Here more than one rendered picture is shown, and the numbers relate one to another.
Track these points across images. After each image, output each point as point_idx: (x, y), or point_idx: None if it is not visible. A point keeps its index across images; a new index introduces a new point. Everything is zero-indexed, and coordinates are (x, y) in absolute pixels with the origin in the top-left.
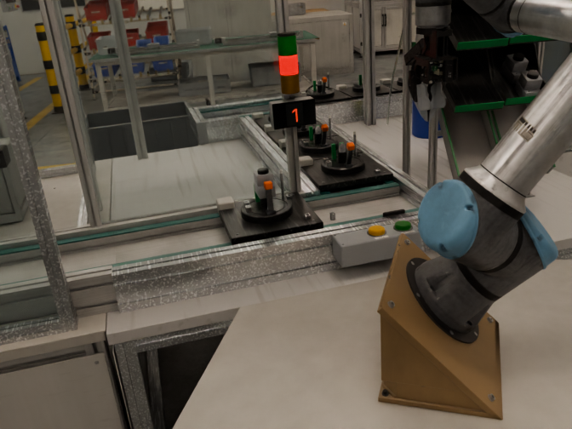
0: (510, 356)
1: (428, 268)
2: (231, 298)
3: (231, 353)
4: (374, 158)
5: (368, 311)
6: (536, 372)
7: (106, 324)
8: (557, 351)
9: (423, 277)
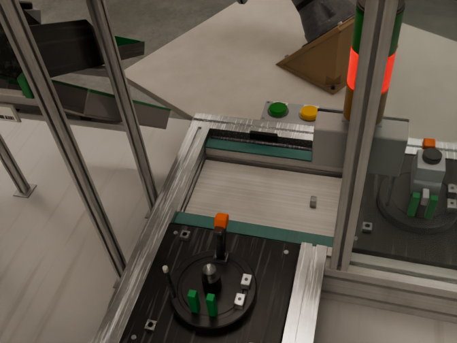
0: (296, 45)
1: (347, 3)
2: None
3: None
4: (121, 314)
5: None
6: (294, 35)
7: None
8: (266, 40)
9: (354, 5)
